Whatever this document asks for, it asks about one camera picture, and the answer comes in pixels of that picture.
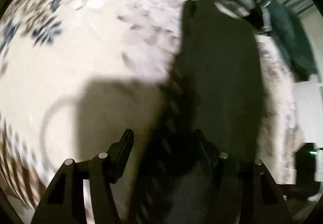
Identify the dark striped knit sweater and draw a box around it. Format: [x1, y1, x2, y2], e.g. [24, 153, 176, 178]
[129, 0, 263, 223]

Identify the white bed headboard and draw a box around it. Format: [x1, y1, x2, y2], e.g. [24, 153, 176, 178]
[294, 75, 322, 182]

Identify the floral bed cover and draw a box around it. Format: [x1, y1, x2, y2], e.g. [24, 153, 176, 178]
[1, 0, 301, 223]

